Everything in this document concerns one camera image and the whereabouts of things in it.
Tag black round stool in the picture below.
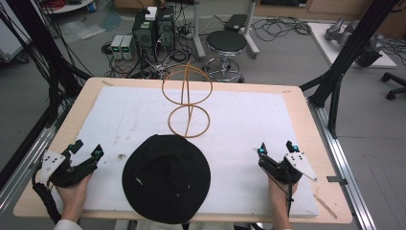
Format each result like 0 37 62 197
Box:
202 30 249 83

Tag grey bench power supply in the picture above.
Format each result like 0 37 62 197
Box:
120 34 138 60
110 34 124 60

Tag white table leg frame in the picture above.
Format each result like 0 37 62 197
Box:
191 0 261 61

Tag white platform board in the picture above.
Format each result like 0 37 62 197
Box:
307 22 398 70

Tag copper wire hat stand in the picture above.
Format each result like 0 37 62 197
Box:
161 61 214 139

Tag aluminium table rail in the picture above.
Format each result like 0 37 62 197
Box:
0 104 71 216
306 97 379 230

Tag black flat box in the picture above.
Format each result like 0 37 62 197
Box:
223 13 249 34

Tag black floor cable tangle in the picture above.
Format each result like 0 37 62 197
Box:
251 15 312 43

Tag black office chair base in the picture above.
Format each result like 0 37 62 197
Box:
380 71 406 102

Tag person's right hand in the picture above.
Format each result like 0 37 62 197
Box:
267 174 300 230

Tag black metal frame post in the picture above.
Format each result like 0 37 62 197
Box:
299 0 401 139
0 0 94 128

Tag black sleeved gripper cable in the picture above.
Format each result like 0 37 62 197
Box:
31 164 62 225

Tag white foam mat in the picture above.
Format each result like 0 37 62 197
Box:
51 85 321 219

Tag person's left hand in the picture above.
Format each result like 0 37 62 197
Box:
56 172 94 222

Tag black computer tower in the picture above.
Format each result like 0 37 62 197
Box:
131 9 158 61
155 5 177 54

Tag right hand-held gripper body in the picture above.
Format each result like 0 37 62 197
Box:
258 150 319 186

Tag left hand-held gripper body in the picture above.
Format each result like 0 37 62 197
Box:
37 149 99 189

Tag black bucket hat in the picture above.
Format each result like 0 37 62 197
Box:
122 133 212 225

